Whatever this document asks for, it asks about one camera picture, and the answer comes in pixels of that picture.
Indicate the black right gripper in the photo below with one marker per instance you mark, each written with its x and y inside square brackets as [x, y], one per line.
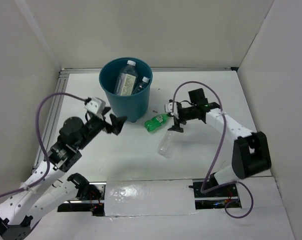
[177, 122]

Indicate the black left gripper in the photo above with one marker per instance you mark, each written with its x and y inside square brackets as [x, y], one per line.
[117, 123]

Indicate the green plastic bottle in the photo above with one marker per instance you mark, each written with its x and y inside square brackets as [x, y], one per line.
[156, 122]

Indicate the large clear bottle front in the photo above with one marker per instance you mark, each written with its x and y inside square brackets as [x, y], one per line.
[126, 79]

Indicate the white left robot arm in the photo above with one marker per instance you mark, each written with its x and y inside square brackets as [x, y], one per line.
[22, 211]

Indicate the teal plastic bin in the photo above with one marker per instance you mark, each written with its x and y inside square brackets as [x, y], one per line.
[132, 106]

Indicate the white front cover panel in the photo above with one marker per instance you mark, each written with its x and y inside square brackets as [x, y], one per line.
[149, 198]

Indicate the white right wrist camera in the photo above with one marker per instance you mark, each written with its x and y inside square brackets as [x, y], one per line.
[171, 108]

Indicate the aluminium frame rail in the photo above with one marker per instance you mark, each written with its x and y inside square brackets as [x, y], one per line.
[56, 104]

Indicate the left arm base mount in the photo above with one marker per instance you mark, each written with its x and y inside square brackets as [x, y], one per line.
[90, 197]

